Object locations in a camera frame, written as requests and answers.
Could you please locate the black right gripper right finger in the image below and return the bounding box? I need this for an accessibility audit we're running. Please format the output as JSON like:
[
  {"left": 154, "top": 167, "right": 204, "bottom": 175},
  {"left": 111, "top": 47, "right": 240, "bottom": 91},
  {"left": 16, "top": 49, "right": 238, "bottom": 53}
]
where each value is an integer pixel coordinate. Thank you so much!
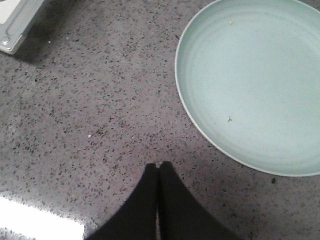
[{"left": 158, "top": 161, "right": 240, "bottom": 240}]

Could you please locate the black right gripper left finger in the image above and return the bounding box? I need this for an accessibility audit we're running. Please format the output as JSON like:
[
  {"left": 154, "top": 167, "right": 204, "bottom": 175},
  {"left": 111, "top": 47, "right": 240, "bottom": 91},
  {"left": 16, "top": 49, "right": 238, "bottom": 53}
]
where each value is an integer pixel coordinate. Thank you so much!
[{"left": 87, "top": 163, "right": 158, "bottom": 240}]

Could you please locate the glass oven door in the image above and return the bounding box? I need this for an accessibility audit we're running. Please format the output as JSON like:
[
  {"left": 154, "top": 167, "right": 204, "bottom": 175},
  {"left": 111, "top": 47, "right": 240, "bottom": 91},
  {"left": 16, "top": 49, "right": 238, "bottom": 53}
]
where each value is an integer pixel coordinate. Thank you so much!
[{"left": 0, "top": 0, "right": 48, "bottom": 55}]

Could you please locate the light green round plate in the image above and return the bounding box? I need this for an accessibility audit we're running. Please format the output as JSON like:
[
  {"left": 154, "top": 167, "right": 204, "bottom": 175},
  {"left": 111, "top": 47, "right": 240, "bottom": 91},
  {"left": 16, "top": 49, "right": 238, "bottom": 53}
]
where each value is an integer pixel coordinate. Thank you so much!
[{"left": 174, "top": 0, "right": 320, "bottom": 177}]

